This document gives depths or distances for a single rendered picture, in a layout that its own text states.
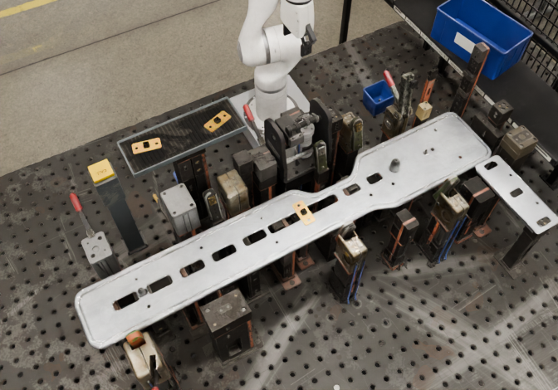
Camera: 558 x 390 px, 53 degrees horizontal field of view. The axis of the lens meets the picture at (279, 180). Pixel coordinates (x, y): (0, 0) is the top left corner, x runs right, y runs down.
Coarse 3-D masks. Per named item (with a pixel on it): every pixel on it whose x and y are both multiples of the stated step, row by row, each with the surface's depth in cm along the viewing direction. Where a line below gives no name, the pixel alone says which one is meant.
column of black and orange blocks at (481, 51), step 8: (480, 48) 185; (488, 48) 185; (472, 56) 189; (480, 56) 186; (472, 64) 191; (480, 64) 189; (464, 72) 196; (472, 72) 193; (480, 72) 194; (464, 80) 198; (472, 80) 195; (464, 88) 200; (472, 88) 200; (456, 96) 206; (464, 96) 202; (456, 104) 208; (464, 104) 206; (456, 112) 210
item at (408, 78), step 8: (408, 80) 176; (416, 80) 174; (400, 88) 179; (408, 88) 180; (400, 96) 181; (408, 96) 183; (400, 104) 183; (408, 104) 185; (400, 112) 185; (408, 112) 187
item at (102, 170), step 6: (102, 162) 164; (108, 162) 165; (90, 168) 163; (96, 168) 163; (102, 168) 163; (108, 168) 163; (96, 174) 162; (102, 174) 162; (108, 174) 162; (114, 174) 163; (96, 180) 161
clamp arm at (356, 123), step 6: (354, 120) 180; (360, 120) 180; (354, 126) 180; (360, 126) 181; (354, 132) 182; (360, 132) 184; (354, 138) 184; (360, 138) 186; (354, 144) 186; (360, 144) 188; (354, 150) 188
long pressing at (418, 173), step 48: (384, 144) 187; (432, 144) 188; (480, 144) 188; (288, 192) 177; (336, 192) 178; (384, 192) 177; (192, 240) 168; (240, 240) 168; (288, 240) 168; (96, 288) 160; (144, 288) 160; (192, 288) 160; (96, 336) 152
